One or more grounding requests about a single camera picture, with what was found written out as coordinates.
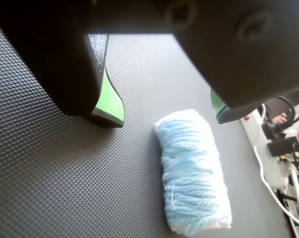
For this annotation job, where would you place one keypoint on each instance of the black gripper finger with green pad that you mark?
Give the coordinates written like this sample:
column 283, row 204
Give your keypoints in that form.
column 53, row 62
column 238, row 62

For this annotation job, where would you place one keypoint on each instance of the large grey rubber mat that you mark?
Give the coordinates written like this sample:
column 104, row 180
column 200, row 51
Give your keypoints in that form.
column 77, row 173

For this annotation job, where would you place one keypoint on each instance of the white power strip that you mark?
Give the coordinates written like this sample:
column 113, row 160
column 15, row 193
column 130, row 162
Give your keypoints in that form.
column 270, row 171

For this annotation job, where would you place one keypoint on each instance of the light blue yarn block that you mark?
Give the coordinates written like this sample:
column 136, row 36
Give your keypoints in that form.
column 189, row 161

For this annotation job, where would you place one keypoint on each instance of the black rectangular box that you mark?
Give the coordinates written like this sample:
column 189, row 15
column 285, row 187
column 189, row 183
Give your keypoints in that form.
column 284, row 146

